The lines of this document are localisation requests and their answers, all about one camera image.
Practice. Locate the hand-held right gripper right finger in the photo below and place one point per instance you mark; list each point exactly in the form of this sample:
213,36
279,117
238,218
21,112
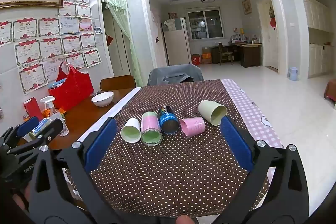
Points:
236,146

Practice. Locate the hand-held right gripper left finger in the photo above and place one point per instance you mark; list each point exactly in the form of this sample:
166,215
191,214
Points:
101,146

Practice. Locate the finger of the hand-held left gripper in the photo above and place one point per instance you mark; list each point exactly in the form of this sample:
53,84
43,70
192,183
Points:
27,126
51,130

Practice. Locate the white cup with green inside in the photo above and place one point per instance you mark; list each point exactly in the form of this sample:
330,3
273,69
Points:
130,130

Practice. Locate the cream cup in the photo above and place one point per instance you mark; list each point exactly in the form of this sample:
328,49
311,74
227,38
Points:
210,111

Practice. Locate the pink and green striped cup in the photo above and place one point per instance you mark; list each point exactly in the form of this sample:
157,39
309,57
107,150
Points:
151,129

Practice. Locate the blue and black cup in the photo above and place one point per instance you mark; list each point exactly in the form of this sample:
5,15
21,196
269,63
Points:
168,121

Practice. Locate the person's left hand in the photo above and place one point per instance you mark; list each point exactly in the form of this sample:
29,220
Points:
19,199

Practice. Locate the person's right hand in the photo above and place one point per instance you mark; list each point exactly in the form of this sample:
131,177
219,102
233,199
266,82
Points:
185,220

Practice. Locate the white and blue box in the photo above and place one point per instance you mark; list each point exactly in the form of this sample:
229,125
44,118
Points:
40,127

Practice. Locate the clear spray bottle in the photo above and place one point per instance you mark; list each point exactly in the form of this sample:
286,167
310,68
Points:
51,106

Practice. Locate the pink checked tablecloth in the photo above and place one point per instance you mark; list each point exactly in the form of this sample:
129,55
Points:
252,108

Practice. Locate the red bag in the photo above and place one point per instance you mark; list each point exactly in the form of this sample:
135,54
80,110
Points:
74,90

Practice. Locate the white bowl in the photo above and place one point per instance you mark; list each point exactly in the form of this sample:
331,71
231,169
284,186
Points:
102,99

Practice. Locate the brown dotted tablecloth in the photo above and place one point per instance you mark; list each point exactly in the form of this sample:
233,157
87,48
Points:
170,169

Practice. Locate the blue bin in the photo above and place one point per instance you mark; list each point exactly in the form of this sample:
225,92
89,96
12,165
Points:
293,74

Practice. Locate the dark wooden desk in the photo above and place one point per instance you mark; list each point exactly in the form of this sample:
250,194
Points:
249,54

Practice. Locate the dark wooden chair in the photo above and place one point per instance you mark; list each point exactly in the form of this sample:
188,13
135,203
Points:
224,53

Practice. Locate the brown cardboard box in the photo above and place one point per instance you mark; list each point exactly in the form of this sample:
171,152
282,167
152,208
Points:
206,56

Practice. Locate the grey jacket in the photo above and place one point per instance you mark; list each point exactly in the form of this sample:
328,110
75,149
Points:
173,74

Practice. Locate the red cardboard box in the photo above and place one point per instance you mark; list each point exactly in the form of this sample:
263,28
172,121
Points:
195,59

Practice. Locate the white door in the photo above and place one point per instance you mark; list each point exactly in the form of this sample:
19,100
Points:
271,48

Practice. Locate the white refrigerator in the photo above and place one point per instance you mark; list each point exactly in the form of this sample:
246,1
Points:
176,45

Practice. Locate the green door curtain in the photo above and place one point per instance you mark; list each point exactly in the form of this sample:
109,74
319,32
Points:
123,22

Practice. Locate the window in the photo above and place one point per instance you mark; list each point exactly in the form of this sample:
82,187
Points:
204,23

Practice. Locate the red door decoration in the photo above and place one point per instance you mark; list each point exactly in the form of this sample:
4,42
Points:
273,22

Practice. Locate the white cabinet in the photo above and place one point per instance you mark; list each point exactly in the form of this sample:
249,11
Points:
317,29

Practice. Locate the group of wall certificates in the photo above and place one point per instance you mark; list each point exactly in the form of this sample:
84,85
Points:
50,48

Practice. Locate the framed wall picture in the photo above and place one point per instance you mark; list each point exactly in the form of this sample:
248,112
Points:
246,6

